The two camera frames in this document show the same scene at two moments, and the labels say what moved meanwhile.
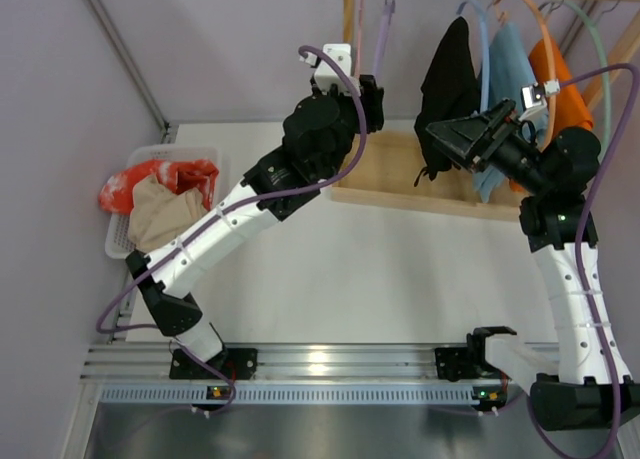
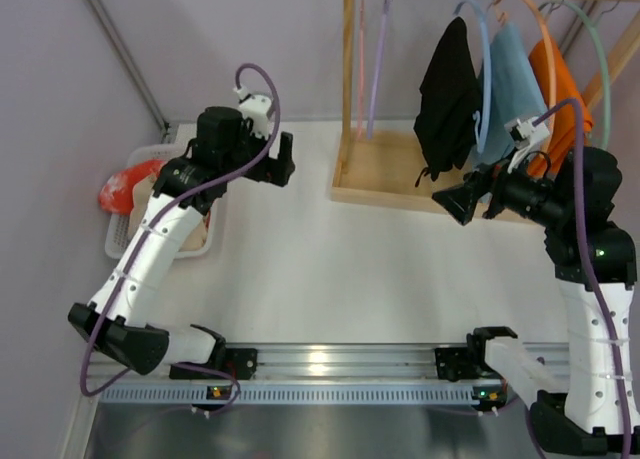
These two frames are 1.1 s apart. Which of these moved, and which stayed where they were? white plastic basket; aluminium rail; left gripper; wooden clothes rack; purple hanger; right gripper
Moved: right gripper; left gripper
Stayed: purple hanger; white plastic basket; aluminium rail; wooden clothes rack
